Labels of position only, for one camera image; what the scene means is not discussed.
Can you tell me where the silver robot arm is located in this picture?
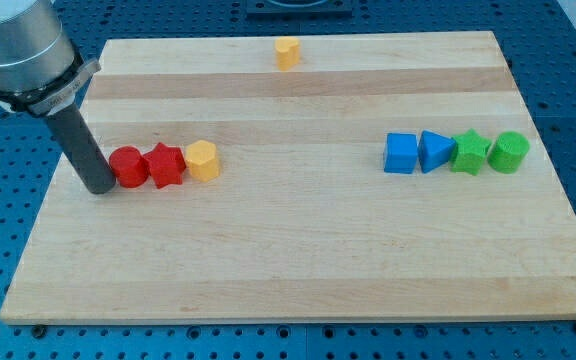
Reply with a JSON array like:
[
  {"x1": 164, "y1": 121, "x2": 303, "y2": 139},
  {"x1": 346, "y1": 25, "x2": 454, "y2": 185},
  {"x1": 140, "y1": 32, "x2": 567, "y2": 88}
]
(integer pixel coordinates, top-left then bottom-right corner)
[{"x1": 0, "y1": 0, "x2": 116, "y2": 194}]

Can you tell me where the blue triangle block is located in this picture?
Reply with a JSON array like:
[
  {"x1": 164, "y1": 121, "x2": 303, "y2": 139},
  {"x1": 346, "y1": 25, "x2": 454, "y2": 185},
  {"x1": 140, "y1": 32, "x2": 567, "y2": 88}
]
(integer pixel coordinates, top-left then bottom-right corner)
[{"x1": 418, "y1": 130, "x2": 456, "y2": 173}]

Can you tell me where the blue cube block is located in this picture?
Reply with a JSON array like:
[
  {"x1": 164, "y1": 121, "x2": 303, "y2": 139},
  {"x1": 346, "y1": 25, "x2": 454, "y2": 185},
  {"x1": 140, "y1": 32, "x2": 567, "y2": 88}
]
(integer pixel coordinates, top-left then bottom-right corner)
[{"x1": 383, "y1": 133, "x2": 418, "y2": 174}]

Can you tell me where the yellow hexagon block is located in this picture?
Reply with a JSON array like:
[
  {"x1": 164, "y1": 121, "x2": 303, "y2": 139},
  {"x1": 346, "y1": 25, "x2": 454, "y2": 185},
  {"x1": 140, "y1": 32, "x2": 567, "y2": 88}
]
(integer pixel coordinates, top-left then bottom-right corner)
[{"x1": 185, "y1": 140, "x2": 220, "y2": 182}]

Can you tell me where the red cylinder block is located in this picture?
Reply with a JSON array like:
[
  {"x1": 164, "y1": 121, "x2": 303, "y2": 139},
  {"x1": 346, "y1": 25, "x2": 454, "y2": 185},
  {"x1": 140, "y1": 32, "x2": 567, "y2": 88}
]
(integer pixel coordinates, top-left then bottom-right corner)
[{"x1": 109, "y1": 146, "x2": 149, "y2": 188}]

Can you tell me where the dark mounting plate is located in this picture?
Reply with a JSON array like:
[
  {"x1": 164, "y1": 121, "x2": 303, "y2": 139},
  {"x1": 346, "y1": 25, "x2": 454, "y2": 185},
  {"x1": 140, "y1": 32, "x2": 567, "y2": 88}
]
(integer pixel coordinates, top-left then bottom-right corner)
[{"x1": 243, "y1": 0, "x2": 354, "y2": 17}]

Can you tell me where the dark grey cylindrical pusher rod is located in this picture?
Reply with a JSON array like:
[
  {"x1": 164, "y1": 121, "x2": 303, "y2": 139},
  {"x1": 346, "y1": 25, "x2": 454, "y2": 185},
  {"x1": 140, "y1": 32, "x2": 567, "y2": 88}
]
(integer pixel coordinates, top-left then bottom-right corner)
[{"x1": 44, "y1": 103, "x2": 116, "y2": 195}]

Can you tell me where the wooden board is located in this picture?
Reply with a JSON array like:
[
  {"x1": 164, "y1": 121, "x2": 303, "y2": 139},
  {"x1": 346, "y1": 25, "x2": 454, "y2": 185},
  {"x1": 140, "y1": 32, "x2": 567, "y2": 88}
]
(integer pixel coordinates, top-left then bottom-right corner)
[{"x1": 0, "y1": 31, "x2": 576, "y2": 325}]

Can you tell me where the green cylinder block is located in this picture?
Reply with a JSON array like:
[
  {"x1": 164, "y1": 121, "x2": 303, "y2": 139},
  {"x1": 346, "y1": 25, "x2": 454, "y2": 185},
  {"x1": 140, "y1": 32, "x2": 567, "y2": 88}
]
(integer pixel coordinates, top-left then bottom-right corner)
[{"x1": 488, "y1": 131, "x2": 530, "y2": 174}]

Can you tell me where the green star block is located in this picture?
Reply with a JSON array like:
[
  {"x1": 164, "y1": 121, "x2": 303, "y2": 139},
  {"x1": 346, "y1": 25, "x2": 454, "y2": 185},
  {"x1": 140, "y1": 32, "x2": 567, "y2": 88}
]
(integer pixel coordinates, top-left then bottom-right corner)
[{"x1": 450, "y1": 129, "x2": 492, "y2": 176}]

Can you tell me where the red star block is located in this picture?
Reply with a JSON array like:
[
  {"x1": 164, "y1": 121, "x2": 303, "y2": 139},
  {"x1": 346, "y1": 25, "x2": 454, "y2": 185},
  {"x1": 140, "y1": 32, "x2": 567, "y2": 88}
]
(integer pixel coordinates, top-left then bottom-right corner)
[{"x1": 143, "y1": 143, "x2": 186, "y2": 189}]

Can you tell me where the yellow heart block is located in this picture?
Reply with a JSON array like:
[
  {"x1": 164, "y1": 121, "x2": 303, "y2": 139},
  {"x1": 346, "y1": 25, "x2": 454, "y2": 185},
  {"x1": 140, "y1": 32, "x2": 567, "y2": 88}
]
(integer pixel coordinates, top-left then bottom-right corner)
[{"x1": 274, "y1": 36, "x2": 300, "y2": 71}]

